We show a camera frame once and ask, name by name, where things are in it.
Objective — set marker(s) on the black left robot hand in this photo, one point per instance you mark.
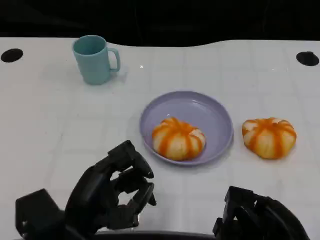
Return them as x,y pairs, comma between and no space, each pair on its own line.
95,195

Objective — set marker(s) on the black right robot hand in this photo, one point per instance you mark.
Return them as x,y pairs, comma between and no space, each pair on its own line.
262,220

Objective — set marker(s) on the pale green mug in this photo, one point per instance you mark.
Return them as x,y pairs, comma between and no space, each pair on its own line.
92,62

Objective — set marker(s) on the lilac plate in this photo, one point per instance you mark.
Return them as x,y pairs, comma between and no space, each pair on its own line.
200,110

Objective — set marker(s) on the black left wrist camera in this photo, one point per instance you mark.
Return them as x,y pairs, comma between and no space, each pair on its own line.
37,212

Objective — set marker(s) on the orange and white bread roll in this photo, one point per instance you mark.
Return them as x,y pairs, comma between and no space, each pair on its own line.
177,140
270,140

